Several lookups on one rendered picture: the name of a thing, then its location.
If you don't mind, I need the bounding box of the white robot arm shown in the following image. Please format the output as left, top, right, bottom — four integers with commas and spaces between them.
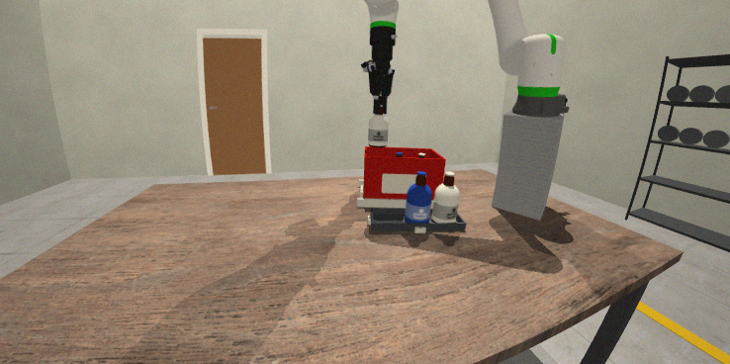
364, 0, 569, 117

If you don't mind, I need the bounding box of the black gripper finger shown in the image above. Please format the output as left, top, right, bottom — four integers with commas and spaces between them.
367, 62, 385, 114
381, 65, 395, 114

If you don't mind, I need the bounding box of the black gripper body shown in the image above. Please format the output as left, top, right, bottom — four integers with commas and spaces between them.
372, 44, 393, 75

